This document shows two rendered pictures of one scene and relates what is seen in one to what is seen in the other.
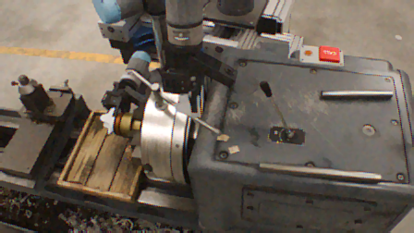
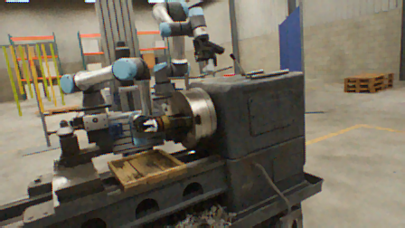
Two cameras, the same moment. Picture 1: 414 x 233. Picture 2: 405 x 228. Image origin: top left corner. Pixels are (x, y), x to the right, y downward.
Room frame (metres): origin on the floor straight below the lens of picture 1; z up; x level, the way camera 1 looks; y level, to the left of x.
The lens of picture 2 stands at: (-0.31, 1.08, 1.37)
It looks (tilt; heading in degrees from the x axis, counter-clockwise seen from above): 11 degrees down; 312
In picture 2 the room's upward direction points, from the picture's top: 6 degrees counter-clockwise
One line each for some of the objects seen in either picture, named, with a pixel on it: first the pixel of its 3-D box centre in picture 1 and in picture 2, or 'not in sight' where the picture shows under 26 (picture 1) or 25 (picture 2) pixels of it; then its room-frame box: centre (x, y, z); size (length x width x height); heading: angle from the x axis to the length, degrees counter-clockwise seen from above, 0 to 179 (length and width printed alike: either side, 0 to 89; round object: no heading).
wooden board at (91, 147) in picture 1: (110, 152); (145, 166); (0.77, 0.36, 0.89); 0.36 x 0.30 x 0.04; 161
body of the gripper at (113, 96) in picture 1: (120, 98); (143, 123); (0.85, 0.27, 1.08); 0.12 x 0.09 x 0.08; 160
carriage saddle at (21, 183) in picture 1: (33, 136); (64, 187); (0.89, 0.71, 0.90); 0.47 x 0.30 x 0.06; 161
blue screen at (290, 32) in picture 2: not in sight; (288, 59); (2.89, -6.37, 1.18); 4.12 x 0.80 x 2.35; 121
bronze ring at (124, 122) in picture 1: (130, 126); (164, 123); (0.73, 0.23, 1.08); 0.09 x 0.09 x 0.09; 71
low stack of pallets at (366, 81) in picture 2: not in sight; (368, 82); (1.19, -8.08, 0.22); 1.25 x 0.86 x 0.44; 72
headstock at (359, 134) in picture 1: (302, 146); (245, 108); (0.57, -0.29, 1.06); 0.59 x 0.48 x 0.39; 71
